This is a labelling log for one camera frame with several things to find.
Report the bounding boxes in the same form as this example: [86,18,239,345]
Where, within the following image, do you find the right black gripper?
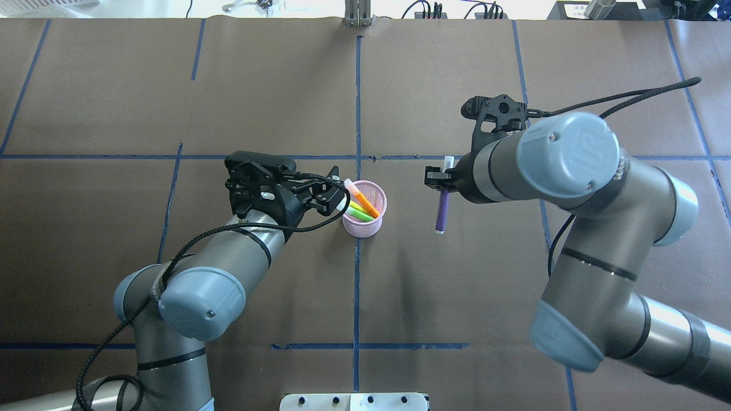
[424,153,486,204]

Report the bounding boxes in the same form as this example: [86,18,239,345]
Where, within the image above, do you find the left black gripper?
[268,166,348,227]

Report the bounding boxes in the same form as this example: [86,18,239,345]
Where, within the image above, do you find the orange highlighter pen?
[344,179,380,219]

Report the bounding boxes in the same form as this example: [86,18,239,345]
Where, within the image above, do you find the green highlighter pen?
[346,202,374,222]

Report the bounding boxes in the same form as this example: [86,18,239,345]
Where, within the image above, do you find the purple highlighter pen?
[435,156,455,235]

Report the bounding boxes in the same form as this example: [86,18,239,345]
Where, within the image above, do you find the yellow highlighter pen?
[349,200,372,219]

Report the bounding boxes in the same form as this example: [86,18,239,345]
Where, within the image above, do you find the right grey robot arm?
[424,112,730,403]

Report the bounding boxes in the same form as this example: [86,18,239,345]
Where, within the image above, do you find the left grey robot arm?
[2,162,348,410]

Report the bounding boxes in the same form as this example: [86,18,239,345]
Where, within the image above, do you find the pink mesh pen holder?
[338,179,387,237]

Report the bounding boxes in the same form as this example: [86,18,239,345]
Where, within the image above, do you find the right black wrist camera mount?
[460,94,528,155]

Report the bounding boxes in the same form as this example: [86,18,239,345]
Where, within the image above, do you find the aluminium frame post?
[344,0,372,27]

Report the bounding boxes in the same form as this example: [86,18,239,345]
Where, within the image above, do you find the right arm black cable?
[523,76,702,278]

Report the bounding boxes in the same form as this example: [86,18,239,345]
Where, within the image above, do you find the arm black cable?
[523,76,702,278]
[74,171,352,411]

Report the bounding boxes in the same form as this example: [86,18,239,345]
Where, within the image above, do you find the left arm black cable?
[74,171,352,411]

